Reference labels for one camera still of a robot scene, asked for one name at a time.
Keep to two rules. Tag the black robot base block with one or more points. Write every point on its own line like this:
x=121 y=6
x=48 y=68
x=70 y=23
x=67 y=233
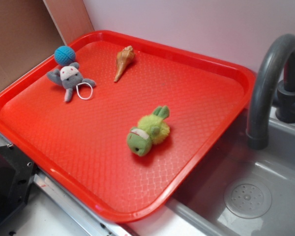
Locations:
x=16 y=176

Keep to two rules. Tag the gray plush animal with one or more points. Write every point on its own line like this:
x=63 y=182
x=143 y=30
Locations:
x=70 y=78

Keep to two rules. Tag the green plush frog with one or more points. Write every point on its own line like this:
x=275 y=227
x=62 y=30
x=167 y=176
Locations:
x=150 y=130

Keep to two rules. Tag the red plastic tray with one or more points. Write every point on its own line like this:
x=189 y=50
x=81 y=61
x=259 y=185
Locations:
x=82 y=144

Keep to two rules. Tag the tan conch seashell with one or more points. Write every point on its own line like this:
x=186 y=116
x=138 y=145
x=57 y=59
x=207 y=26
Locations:
x=124 y=58

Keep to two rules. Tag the blue knitted ball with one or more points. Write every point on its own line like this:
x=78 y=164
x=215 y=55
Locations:
x=64 y=55

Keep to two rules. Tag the gray plastic sink basin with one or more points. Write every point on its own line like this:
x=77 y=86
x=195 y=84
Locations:
x=200 y=198

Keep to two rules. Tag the round sink drain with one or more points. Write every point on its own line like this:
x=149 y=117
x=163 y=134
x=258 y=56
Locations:
x=247 y=198

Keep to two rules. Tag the gray toy faucet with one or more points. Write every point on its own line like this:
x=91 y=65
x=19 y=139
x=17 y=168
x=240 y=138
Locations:
x=274 y=87

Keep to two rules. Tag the brown cardboard panel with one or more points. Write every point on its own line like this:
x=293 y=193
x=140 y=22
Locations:
x=30 y=31

